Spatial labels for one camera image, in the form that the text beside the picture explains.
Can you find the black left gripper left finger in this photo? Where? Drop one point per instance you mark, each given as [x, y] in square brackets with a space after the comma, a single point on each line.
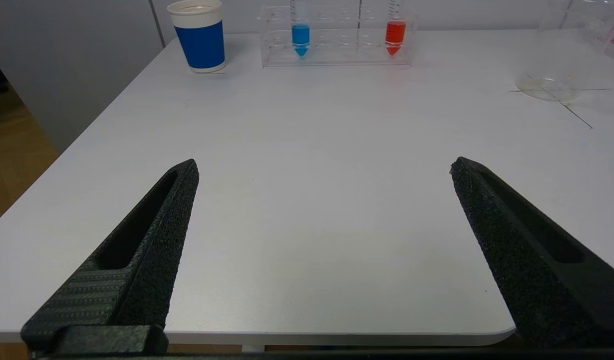
[151, 260]

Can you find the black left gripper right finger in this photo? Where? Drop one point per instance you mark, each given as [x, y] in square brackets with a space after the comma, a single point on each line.
[517, 250]

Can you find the clear glass beaker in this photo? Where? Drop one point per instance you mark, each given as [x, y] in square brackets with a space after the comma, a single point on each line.
[549, 75]

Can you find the test tube with red liquid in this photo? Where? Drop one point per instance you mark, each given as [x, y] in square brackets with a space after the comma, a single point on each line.
[395, 32]

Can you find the test tube with blue liquid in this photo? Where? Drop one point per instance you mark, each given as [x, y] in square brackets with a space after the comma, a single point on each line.
[300, 35]

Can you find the blue and white paper cup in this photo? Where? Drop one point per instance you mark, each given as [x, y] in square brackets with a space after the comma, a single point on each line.
[201, 45]

